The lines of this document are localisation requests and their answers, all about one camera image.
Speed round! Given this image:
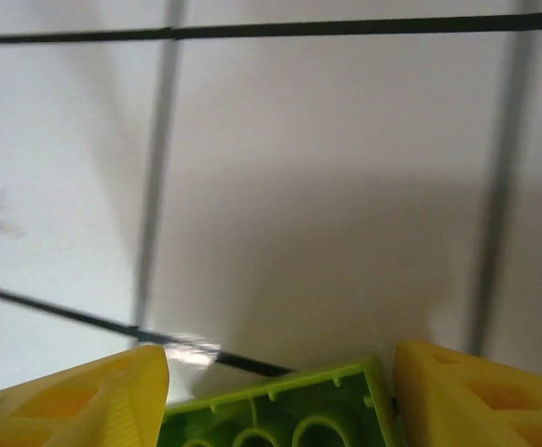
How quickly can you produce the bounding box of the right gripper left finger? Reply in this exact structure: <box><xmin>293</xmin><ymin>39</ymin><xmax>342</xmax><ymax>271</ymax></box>
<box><xmin>0</xmin><ymin>345</ymin><xmax>169</xmax><ymax>447</ymax></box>

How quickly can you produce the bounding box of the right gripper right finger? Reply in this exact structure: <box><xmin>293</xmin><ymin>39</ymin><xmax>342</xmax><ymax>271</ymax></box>
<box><xmin>394</xmin><ymin>340</ymin><xmax>542</xmax><ymax>447</ymax></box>

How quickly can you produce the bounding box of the green lego brick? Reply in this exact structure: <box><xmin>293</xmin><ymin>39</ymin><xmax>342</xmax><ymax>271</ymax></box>
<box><xmin>161</xmin><ymin>354</ymin><xmax>400</xmax><ymax>447</ymax></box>

